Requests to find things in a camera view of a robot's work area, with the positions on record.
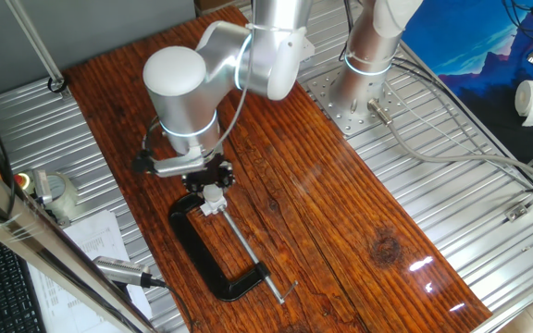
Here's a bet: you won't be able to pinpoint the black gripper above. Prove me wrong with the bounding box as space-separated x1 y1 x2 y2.
181 156 237 194

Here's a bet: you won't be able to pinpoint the white light bulb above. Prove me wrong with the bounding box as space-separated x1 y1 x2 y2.
202 183 224 204

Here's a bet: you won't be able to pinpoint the white bulb socket adapter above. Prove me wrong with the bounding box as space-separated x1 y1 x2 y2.
200 197 229 217

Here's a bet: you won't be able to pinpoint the black C-clamp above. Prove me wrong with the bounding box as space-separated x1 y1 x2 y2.
167 191 299 306

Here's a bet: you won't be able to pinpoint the brown wooden board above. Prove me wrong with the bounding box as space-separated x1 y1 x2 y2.
62 5 493 333

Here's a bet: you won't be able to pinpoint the silver ribbed handheld device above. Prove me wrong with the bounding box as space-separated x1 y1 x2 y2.
93 255 155 289

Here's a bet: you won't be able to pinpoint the printed paper sheets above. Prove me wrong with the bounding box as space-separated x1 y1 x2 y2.
28 210 155 333

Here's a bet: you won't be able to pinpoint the clear tape roll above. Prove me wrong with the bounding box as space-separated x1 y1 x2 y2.
39 171 81 226

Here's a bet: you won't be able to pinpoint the blue mountain poster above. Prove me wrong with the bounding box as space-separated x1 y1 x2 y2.
400 0 533 163

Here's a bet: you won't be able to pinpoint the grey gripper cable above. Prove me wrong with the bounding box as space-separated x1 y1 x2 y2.
204 25 254 159

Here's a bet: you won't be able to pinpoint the black handheld device cable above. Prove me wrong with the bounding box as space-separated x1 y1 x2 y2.
148 277 194 333

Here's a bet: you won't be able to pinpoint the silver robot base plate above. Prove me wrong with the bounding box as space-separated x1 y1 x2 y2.
305 68 409 138

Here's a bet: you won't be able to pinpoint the steel frame beam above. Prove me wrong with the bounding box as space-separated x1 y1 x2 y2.
0 133 156 333

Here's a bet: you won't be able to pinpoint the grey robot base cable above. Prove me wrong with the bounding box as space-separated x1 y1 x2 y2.
366 98 533 191

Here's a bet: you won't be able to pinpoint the diagonal aluminium frame post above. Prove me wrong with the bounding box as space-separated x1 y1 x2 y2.
5 0 71 98

